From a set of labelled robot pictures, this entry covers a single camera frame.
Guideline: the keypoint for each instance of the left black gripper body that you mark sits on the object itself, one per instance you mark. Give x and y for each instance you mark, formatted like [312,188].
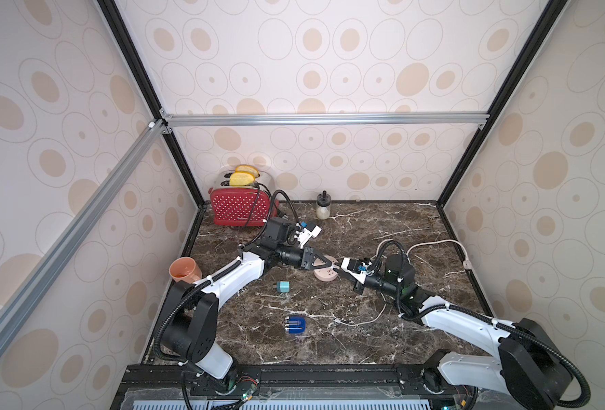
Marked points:
[298,257]

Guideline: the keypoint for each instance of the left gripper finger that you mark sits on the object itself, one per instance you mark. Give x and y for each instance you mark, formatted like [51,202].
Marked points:
[320,265]
[323,258]

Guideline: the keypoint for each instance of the teal USB wall charger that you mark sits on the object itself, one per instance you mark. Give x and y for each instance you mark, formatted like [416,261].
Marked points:
[284,287]

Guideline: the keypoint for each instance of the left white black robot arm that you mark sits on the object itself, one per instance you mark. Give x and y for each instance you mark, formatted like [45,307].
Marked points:
[186,331]

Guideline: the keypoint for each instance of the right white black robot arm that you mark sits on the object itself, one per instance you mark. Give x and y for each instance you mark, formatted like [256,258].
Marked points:
[519,359]

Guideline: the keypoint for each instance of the round pink power strip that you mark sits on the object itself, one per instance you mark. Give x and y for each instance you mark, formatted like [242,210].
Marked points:
[326,275]

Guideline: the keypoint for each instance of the small glass bottle black cap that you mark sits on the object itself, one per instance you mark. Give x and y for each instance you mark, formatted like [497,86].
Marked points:
[323,206]

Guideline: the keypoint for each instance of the red polka dot toaster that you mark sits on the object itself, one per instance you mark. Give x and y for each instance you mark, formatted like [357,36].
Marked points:
[240,206]

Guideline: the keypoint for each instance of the front yellow toast slice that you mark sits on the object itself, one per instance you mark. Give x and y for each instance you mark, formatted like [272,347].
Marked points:
[241,179]

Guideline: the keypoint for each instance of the yellow toast slice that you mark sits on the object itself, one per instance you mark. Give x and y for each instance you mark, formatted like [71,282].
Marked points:
[248,169]
[241,179]

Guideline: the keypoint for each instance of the back yellow toast slice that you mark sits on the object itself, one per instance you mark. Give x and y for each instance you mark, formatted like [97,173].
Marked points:
[248,169]

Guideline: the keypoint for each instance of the orange plastic cup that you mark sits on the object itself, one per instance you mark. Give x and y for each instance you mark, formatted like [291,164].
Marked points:
[185,269]

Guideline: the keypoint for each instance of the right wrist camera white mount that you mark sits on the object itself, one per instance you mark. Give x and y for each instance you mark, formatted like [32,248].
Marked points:
[353,269]

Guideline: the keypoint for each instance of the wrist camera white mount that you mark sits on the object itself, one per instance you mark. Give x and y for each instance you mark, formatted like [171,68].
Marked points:
[306,232]
[353,269]

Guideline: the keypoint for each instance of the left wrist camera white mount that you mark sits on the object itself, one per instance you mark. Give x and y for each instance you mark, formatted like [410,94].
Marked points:
[306,232]

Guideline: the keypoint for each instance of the horizontal aluminium frame bar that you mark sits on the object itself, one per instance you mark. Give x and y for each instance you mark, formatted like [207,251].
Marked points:
[342,119]

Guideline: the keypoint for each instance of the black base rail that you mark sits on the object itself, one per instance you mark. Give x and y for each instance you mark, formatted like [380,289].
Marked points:
[288,387]

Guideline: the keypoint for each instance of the left slanted aluminium frame bar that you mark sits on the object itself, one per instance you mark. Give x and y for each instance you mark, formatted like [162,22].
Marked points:
[24,301]

